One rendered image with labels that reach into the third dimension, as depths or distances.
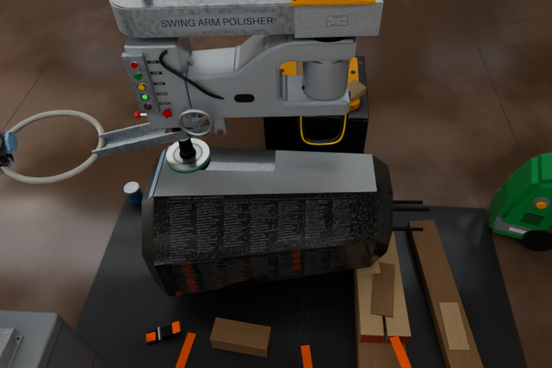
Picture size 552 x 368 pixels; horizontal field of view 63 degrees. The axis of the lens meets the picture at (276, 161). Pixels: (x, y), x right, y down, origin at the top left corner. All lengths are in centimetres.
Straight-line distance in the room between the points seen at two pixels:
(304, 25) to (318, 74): 25
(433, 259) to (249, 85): 157
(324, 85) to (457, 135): 201
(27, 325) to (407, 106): 300
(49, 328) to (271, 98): 120
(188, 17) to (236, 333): 159
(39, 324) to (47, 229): 147
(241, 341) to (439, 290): 111
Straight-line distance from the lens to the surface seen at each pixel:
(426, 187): 327
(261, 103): 188
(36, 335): 195
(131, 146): 223
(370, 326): 245
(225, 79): 182
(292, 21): 165
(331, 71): 180
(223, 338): 250
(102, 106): 410
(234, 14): 164
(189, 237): 218
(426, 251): 285
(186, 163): 224
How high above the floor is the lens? 245
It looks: 48 degrees down
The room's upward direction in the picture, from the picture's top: 3 degrees counter-clockwise
